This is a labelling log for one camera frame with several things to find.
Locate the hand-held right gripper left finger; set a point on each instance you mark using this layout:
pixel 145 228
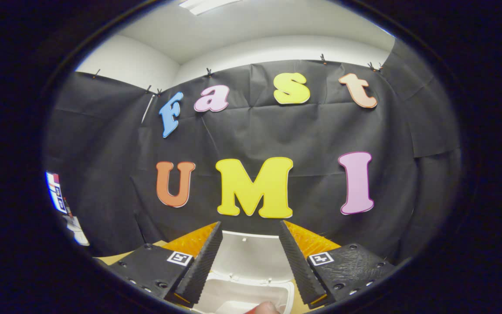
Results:
pixel 203 266

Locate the white side table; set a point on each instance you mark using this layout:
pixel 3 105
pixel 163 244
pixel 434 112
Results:
pixel 78 233

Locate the black backdrop cloth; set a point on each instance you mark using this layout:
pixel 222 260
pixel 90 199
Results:
pixel 251 131

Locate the thin white rod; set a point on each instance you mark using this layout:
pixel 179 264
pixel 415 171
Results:
pixel 147 109

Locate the computer monitor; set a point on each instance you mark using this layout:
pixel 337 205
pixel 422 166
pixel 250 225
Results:
pixel 55 192

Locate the long ceiling light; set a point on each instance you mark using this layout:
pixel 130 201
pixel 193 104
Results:
pixel 207 4

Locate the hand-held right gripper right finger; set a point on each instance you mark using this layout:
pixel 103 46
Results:
pixel 299 266

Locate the white desktop garbage bin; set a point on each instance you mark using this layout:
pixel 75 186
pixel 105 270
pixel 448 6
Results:
pixel 251 257

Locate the row of small backdrop clips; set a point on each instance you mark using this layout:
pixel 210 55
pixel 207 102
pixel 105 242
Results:
pixel 208 71

